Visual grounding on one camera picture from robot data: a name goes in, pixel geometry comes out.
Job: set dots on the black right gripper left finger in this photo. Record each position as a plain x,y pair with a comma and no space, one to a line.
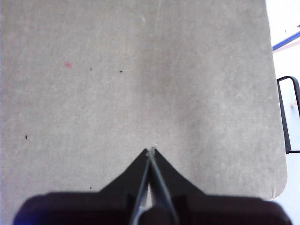
93,208

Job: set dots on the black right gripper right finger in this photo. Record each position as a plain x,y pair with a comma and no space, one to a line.
199,208

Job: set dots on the blue floor tape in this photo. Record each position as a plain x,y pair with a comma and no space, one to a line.
287,41

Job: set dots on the black metal frame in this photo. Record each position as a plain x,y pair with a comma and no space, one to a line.
284,117

